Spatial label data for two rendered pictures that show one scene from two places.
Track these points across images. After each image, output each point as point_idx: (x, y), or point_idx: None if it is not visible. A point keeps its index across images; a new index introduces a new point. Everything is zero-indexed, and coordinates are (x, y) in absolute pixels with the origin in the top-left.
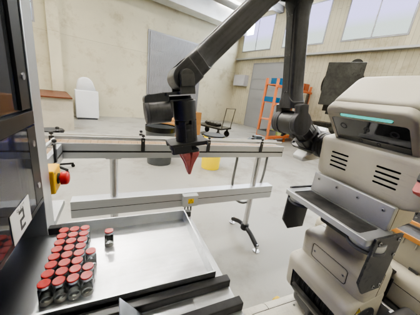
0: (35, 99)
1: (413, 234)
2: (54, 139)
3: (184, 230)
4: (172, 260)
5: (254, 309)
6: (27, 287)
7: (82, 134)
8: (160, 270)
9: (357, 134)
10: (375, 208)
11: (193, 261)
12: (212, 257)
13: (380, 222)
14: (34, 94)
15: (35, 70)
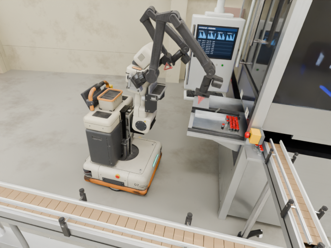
0: (260, 95)
1: (111, 94)
2: (290, 199)
3: (194, 125)
4: (203, 119)
5: (136, 175)
6: (240, 126)
7: None
8: (207, 118)
9: None
10: (156, 80)
11: (197, 117)
12: (190, 116)
13: (156, 82)
14: (260, 93)
15: (264, 87)
